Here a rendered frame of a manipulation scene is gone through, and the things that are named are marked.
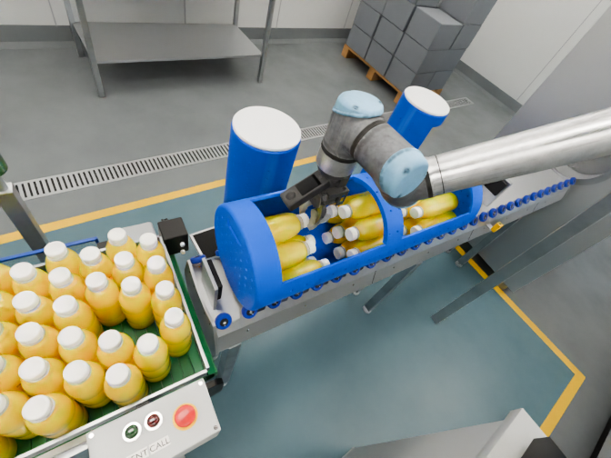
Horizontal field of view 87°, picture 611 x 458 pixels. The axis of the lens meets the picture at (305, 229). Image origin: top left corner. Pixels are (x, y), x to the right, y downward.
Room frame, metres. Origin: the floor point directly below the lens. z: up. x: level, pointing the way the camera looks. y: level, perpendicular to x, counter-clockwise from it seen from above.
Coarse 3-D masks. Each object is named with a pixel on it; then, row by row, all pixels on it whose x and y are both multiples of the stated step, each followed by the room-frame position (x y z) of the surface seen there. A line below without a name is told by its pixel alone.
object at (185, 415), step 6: (180, 408) 0.08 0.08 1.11; (186, 408) 0.08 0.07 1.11; (192, 408) 0.09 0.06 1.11; (180, 414) 0.07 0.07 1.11; (186, 414) 0.07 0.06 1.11; (192, 414) 0.08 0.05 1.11; (180, 420) 0.06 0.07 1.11; (186, 420) 0.07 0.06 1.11; (192, 420) 0.07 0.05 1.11; (180, 426) 0.05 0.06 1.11; (186, 426) 0.06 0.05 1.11
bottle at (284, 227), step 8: (280, 216) 0.54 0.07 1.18; (288, 216) 0.54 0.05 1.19; (296, 216) 0.56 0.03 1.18; (272, 224) 0.50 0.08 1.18; (280, 224) 0.51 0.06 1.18; (288, 224) 0.52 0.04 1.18; (296, 224) 0.54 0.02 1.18; (272, 232) 0.48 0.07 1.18; (280, 232) 0.50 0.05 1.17; (288, 232) 0.51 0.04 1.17; (296, 232) 0.53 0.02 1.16; (280, 240) 0.49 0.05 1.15
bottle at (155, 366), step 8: (160, 344) 0.17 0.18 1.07; (136, 352) 0.14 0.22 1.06; (160, 352) 0.16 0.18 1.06; (168, 352) 0.18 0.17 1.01; (136, 360) 0.13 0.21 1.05; (144, 360) 0.14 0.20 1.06; (152, 360) 0.14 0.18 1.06; (160, 360) 0.15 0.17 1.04; (168, 360) 0.17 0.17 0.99; (144, 368) 0.13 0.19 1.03; (152, 368) 0.13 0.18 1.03; (160, 368) 0.15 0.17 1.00; (168, 368) 0.16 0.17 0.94; (144, 376) 0.13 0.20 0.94; (152, 376) 0.13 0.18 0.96; (160, 376) 0.14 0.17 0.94
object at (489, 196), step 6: (504, 180) 1.36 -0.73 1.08; (486, 186) 1.36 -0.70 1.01; (492, 186) 1.35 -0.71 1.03; (498, 186) 1.34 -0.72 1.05; (504, 186) 1.33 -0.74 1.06; (486, 192) 1.37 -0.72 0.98; (492, 192) 1.34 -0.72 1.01; (498, 192) 1.33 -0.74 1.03; (486, 198) 1.35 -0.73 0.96; (492, 198) 1.34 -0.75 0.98; (486, 204) 1.34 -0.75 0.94
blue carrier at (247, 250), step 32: (352, 192) 0.88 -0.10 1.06; (480, 192) 0.99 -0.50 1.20; (224, 224) 0.47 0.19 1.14; (256, 224) 0.44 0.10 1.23; (320, 224) 0.74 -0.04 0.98; (384, 224) 0.66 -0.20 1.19; (448, 224) 0.85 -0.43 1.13; (224, 256) 0.45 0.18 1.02; (256, 256) 0.38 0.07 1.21; (320, 256) 0.64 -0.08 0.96; (352, 256) 0.54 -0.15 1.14; (384, 256) 0.64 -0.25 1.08; (256, 288) 0.34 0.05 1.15; (288, 288) 0.39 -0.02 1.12
